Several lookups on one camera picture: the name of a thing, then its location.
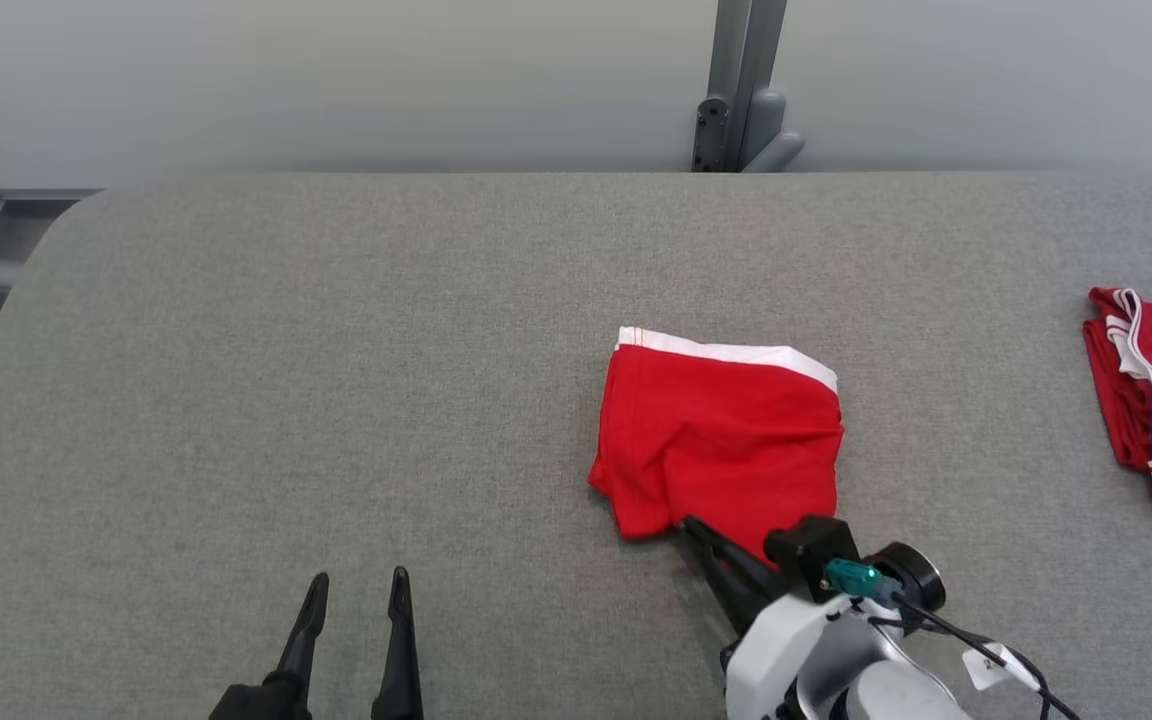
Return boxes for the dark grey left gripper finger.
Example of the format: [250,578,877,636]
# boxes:
[372,567,424,720]
[276,572,330,691]

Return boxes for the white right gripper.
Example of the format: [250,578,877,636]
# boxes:
[681,517,905,720]

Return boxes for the red shorts with white trim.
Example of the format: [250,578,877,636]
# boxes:
[588,326,846,563]

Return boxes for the thin black cable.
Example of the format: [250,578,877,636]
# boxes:
[871,590,1083,720]

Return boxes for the white cable label tag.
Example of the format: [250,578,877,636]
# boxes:
[963,643,1043,693]

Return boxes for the grey metal partition post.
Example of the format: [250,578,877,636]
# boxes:
[691,0,805,174]

